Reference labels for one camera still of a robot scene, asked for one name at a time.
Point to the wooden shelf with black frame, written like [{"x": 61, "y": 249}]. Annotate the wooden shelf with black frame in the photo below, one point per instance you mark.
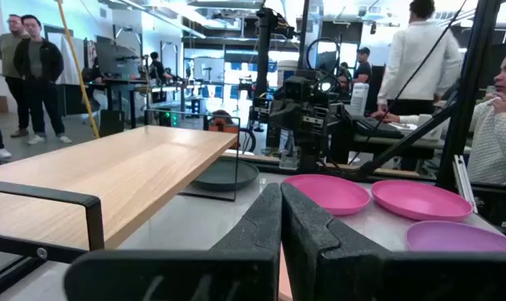
[{"x": 110, "y": 175}]

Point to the purple plastic plate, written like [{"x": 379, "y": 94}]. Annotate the purple plastic plate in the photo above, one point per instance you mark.
[{"x": 457, "y": 238}]

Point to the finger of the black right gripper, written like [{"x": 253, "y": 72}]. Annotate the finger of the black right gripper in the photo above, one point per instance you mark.
[
  {"x": 280, "y": 117},
  {"x": 296, "y": 116}
]

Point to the black keyboard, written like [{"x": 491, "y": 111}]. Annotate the black keyboard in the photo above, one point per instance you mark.
[{"x": 376, "y": 127}]

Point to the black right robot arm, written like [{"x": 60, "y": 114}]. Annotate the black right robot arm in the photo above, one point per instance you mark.
[{"x": 309, "y": 152}]

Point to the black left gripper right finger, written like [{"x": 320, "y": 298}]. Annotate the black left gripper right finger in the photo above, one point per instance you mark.
[{"x": 340, "y": 267}]

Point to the salmon plastic plate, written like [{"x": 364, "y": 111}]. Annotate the salmon plastic plate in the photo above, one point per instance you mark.
[{"x": 284, "y": 280}]

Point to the silver aluminium bar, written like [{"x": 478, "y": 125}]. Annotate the silver aluminium bar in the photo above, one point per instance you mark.
[{"x": 463, "y": 184}]

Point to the magenta plastic plate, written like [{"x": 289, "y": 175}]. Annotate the magenta plastic plate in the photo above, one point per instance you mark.
[
  {"x": 420, "y": 200},
  {"x": 328, "y": 194}
]

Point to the black aluminium rig frame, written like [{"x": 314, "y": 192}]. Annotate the black aluminium rig frame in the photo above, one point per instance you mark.
[{"x": 466, "y": 104}]

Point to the dark grey plastic plate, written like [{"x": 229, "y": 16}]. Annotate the dark grey plastic plate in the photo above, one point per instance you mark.
[{"x": 225, "y": 175}]

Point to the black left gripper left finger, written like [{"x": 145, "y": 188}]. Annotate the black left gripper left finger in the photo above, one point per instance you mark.
[{"x": 236, "y": 267}]

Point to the black computer monitor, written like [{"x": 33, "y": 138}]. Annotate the black computer monitor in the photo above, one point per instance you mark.
[{"x": 116, "y": 58}]

